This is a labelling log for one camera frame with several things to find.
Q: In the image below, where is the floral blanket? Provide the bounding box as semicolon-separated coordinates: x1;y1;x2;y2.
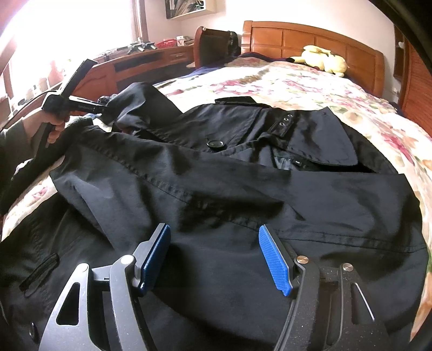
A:
0;56;432;338

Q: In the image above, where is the person's left forearm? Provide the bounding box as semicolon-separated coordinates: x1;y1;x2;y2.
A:
0;111;68;215

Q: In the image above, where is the person's left hand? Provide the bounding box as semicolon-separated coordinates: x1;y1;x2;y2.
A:
40;110;67;144

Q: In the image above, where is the white wall shelf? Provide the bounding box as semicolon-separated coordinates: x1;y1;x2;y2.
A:
165;0;217;20

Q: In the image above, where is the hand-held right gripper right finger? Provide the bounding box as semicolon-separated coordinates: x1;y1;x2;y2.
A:
258;224;392;351

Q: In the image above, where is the black coat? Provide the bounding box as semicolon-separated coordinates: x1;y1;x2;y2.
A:
0;82;429;351

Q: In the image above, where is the black bag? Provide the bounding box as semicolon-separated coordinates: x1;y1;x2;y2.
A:
225;31;241;57

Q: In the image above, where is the wooden chair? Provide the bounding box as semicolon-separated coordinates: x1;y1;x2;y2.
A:
194;26;241;68

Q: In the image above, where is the wooden wardrobe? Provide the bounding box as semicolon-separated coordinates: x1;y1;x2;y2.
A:
393;25;432;136

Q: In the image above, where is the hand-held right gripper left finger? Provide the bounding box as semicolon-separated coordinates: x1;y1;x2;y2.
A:
39;223;171;351

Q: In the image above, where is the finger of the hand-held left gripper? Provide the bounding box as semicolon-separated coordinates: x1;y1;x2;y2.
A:
67;95;111;118

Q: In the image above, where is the wooden bed headboard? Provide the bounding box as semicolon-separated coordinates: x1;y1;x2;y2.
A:
242;20;385;98

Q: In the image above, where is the wooden desk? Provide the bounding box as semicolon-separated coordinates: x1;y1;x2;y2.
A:
66;43;196;99

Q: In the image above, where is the yellow plush toy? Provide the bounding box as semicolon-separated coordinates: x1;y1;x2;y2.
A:
291;45;348;77

